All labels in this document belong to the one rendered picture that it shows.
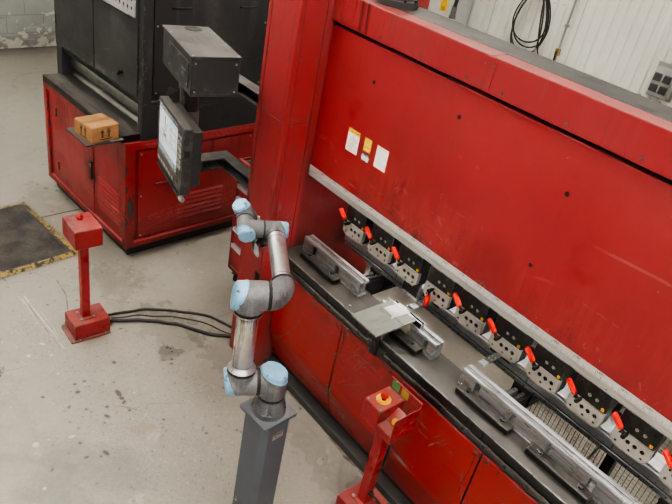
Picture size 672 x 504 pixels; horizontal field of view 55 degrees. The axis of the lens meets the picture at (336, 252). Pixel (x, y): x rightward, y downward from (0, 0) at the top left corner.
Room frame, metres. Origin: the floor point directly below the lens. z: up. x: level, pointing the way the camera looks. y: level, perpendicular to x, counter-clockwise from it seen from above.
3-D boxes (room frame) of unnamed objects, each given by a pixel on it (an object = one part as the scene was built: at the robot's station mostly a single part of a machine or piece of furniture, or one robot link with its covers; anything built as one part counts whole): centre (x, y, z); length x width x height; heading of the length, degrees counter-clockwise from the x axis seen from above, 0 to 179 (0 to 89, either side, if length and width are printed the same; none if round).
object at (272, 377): (2.02, 0.15, 0.94); 0.13 x 0.12 x 0.14; 107
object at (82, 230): (3.12, 1.46, 0.41); 0.25 x 0.20 x 0.83; 135
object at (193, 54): (3.18, 0.86, 1.53); 0.51 x 0.25 x 0.85; 34
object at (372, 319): (2.54, -0.29, 1.00); 0.26 x 0.18 x 0.01; 135
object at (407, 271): (2.66, -0.38, 1.26); 0.15 x 0.09 x 0.17; 45
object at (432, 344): (2.61, -0.43, 0.92); 0.39 x 0.06 x 0.10; 45
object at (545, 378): (2.09, -0.94, 1.26); 0.15 x 0.09 x 0.17; 45
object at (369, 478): (2.19, -0.39, 0.39); 0.05 x 0.05 x 0.54; 45
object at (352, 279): (3.03, -0.01, 0.92); 0.50 x 0.06 x 0.10; 45
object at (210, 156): (3.37, 0.72, 1.18); 0.40 x 0.24 x 0.07; 45
